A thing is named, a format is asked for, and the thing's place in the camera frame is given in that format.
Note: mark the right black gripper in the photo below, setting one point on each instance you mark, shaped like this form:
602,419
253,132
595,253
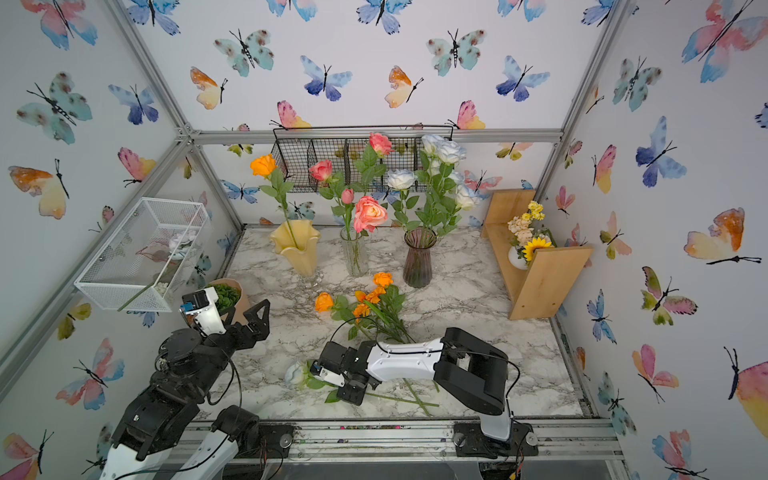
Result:
350,398

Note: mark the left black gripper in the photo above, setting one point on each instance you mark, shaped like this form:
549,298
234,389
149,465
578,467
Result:
258,329

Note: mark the orange rose pile top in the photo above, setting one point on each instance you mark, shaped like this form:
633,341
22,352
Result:
387,311

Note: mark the orange marigold sprig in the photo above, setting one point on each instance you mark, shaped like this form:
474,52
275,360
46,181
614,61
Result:
362,310
375,295

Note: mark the pink rose pile top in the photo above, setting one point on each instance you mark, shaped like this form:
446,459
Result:
369,214

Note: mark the pink rose small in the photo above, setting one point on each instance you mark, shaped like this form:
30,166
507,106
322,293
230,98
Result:
347,202

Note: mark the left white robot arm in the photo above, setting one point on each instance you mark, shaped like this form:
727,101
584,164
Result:
154,422

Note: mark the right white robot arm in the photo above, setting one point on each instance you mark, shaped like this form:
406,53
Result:
471,370

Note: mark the green succulent in pink pot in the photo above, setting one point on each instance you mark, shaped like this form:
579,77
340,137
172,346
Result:
232,301

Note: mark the clear ribbed glass vase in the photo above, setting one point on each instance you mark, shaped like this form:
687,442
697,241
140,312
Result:
355,252

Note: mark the purple ribbed glass vase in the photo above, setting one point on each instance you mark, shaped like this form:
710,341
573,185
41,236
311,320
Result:
417,271

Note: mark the yellow wavy glass vase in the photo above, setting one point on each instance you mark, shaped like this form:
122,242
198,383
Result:
303,258

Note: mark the wooden corner shelf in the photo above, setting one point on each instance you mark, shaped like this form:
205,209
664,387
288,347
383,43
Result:
540,289

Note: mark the sunflower bouquet in white vase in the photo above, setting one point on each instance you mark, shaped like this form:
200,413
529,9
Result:
528,234

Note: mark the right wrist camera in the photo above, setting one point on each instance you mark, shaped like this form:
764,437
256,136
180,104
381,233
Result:
327,376

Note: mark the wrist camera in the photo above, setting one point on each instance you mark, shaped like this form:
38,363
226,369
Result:
327,376
200,312

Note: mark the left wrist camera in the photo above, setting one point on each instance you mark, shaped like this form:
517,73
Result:
200,312

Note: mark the white mesh wall basket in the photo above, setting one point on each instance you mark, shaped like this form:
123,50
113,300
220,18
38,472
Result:
150,254

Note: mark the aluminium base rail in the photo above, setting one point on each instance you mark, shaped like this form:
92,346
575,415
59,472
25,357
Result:
442,439

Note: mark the black wire wall basket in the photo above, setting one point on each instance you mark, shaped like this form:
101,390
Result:
297,150

